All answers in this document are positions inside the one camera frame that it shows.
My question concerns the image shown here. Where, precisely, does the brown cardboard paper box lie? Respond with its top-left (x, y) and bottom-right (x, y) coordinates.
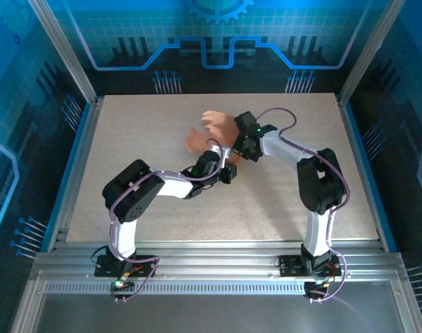
top-left (184, 110), bottom-right (245, 168)

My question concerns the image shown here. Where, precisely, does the circuit board with lights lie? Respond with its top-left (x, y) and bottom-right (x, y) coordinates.
top-left (110, 271), bottom-right (136, 291)
top-left (303, 277), bottom-right (333, 296)

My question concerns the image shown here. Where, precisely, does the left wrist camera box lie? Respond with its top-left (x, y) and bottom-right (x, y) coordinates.
top-left (210, 144), bottom-right (231, 168)

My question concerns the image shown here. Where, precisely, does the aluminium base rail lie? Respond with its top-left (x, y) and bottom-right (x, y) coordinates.
top-left (32, 241), bottom-right (405, 282)

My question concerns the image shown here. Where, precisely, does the aluminium side rail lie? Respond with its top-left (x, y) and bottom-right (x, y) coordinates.
top-left (46, 96), bottom-right (104, 253)
top-left (336, 93), bottom-right (388, 253)

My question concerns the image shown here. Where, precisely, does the slotted metal cable duct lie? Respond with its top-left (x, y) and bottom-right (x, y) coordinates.
top-left (44, 281), bottom-right (307, 296)

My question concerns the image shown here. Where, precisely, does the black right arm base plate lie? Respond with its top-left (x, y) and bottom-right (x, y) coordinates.
top-left (278, 255), bottom-right (342, 278)

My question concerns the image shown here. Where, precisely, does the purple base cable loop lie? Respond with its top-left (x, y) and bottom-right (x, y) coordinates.
top-left (109, 246), bottom-right (160, 303)
top-left (307, 257), bottom-right (374, 323)

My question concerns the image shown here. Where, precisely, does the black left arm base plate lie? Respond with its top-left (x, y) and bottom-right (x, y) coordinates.
top-left (94, 255), bottom-right (159, 278)

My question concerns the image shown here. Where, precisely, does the aluminium frame post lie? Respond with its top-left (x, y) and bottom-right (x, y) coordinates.
top-left (336, 0), bottom-right (408, 105)
top-left (26, 0), bottom-right (100, 105)

